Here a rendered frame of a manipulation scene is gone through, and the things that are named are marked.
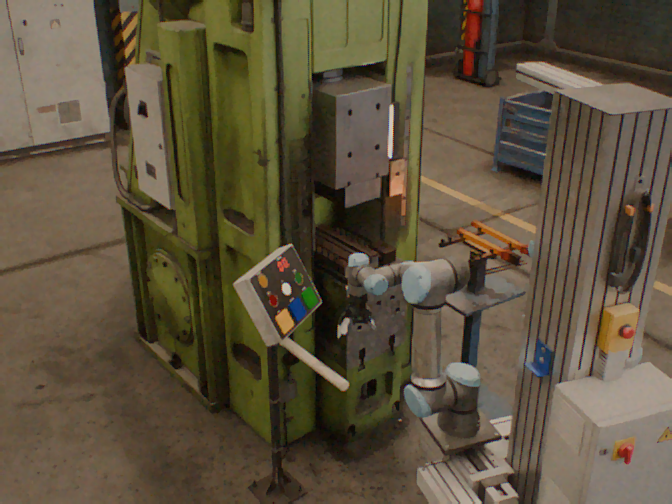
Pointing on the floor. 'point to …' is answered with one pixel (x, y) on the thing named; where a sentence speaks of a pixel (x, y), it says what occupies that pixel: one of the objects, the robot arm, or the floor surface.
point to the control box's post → (275, 411)
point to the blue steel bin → (523, 131)
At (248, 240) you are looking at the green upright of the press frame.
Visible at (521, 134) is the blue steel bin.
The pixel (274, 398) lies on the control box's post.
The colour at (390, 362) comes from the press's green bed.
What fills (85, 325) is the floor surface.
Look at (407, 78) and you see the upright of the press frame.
